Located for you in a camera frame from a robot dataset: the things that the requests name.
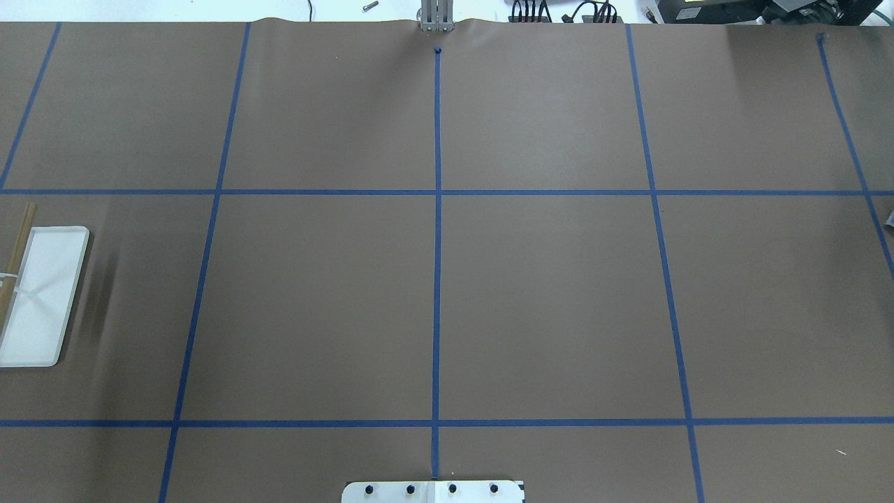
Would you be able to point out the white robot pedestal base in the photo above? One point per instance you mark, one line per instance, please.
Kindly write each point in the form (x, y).
(435, 491)

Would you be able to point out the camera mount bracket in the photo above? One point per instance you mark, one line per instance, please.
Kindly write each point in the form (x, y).
(436, 16)

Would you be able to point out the white towel rack with wooden bars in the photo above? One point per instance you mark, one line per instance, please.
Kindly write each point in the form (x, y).
(39, 285)

